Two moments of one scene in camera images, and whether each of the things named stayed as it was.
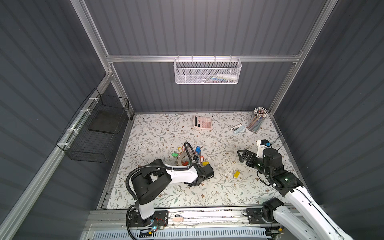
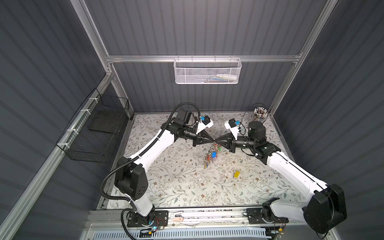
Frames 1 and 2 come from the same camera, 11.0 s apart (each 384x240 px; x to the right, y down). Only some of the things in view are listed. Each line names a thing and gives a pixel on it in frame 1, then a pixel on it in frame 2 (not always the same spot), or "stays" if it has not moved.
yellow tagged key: [236, 174] stays
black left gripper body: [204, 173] to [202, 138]
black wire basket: [91, 135] stays
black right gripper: [251, 155] to [229, 140]
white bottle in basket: [229, 77] stays
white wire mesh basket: [207, 71] stays
